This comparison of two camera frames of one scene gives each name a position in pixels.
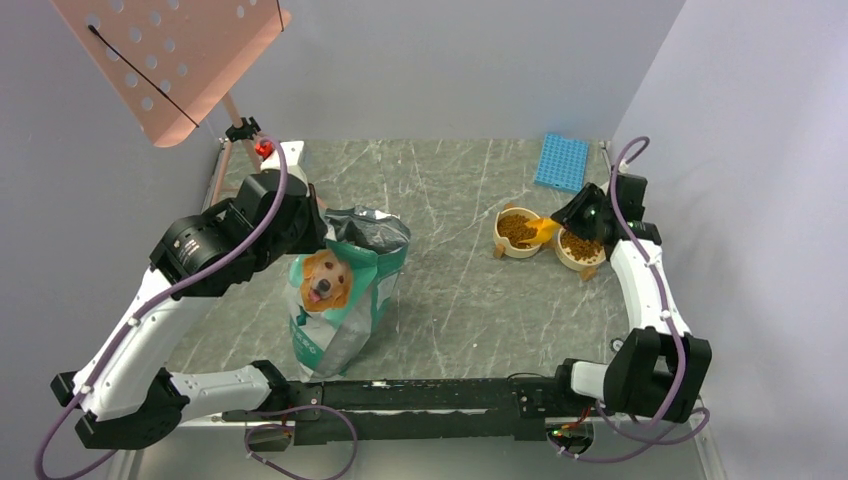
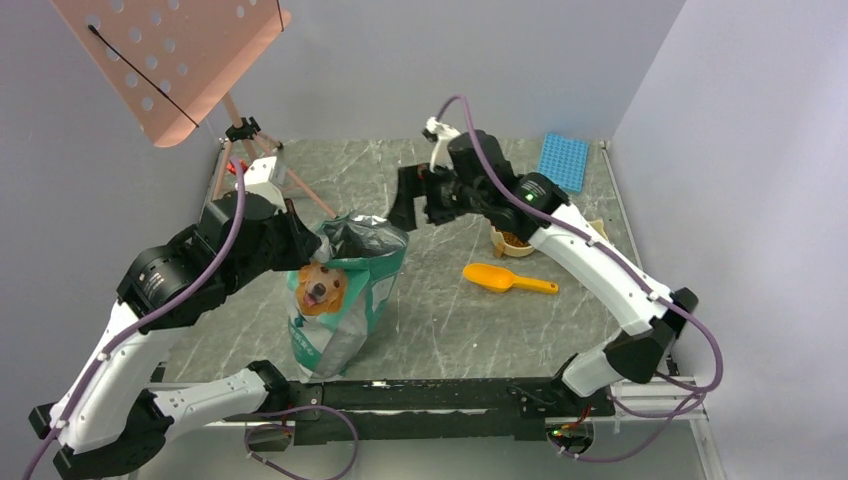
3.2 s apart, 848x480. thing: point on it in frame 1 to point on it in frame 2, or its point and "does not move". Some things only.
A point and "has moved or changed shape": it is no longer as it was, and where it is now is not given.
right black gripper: (570, 217) to (414, 181)
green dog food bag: (340, 299) does not move
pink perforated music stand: (171, 62) does not move
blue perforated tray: (563, 163) does not move
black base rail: (411, 410) does not move
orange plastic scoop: (546, 228) has moved or changed shape
